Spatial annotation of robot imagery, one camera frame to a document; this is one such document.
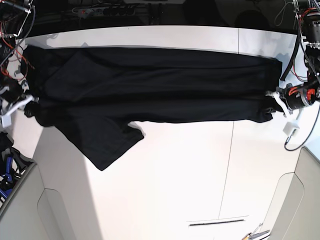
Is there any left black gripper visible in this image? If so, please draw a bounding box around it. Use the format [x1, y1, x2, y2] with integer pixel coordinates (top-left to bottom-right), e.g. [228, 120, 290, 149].
[265, 84, 320, 124]

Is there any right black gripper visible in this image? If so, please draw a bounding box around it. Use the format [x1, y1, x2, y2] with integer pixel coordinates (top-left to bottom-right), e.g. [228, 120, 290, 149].
[0, 78, 40, 118]

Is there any black T-shirt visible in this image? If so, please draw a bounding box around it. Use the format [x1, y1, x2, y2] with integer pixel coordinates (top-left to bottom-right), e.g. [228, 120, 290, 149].
[23, 45, 283, 171]

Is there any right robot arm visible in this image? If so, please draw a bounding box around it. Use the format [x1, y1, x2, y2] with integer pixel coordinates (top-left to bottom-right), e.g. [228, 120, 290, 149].
[0, 0, 36, 127]

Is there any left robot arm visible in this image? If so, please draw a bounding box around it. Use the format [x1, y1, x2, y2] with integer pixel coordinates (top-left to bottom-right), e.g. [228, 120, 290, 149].
[265, 0, 320, 121]

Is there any blue and black clamps pile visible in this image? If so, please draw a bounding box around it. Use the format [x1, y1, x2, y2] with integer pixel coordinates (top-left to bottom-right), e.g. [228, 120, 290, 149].
[0, 131, 33, 205]

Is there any right grey chair panel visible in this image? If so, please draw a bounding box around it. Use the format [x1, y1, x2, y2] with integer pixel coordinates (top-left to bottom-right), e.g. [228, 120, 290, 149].
[261, 147, 320, 240]

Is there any grey chair panel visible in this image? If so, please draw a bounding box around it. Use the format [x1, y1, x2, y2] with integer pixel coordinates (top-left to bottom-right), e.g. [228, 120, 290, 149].
[261, 147, 320, 240]
[0, 164, 76, 240]

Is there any left grey chair panel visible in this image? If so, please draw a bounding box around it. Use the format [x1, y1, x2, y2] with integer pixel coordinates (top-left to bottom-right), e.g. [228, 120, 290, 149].
[0, 164, 76, 240]

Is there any grey tool with orange tip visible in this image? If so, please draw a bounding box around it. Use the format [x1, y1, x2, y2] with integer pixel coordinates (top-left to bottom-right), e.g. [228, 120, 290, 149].
[242, 230, 271, 240]

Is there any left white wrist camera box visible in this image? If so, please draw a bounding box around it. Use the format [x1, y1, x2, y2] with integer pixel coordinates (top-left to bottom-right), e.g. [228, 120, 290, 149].
[283, 121, 300, 137]

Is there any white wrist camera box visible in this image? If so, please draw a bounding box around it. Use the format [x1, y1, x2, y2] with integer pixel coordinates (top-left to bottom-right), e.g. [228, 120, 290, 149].
[0, 115, 12, 129]
[283, 121, 300, 137]

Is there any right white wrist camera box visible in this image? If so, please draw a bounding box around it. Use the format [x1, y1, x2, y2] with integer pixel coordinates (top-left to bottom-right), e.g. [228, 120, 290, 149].
[0, 115, 12, 129]

